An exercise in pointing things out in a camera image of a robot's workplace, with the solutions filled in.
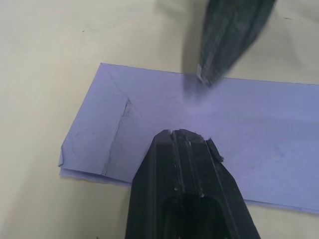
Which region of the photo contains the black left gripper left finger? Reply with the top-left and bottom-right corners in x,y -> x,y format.
126,129 -> 193,239

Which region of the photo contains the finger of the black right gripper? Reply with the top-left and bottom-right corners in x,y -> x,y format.
196,0 -> 228,85
210,0 -> 278,87

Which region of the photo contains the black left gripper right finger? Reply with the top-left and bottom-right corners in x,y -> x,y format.
171,128 -> 261,239

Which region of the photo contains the purple paper sheet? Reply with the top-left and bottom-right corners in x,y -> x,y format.
57,62 -> 319,212

